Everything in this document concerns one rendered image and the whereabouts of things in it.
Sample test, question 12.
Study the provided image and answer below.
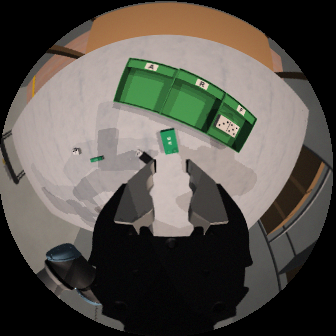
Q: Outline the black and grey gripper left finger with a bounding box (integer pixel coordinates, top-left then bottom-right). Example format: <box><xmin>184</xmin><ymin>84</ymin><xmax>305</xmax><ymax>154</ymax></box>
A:
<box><xmin>88</xmin><ymin>159</ymin><xmax>156</xmax><ymax>267</ymax></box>

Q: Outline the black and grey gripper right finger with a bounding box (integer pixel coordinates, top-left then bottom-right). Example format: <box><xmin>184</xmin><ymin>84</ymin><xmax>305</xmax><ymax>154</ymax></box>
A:
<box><xmin>186</xmin><ymin>159</ymin><xmax>253</xmax><ymax>268</ymax></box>

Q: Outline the black usb stick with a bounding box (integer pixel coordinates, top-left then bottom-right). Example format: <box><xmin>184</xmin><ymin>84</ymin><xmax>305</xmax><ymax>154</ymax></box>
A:
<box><xmin>135</xmin><ymin>149</ymin><xmax>153</xmax><ymax>164</ymax></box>

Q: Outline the green rack of bins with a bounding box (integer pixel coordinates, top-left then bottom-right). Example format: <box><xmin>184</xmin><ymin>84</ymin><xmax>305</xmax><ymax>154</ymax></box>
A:
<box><xmin>113</xmin><ymin>58</ymin><xmax>257</xmax><ymax>153</ymax></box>

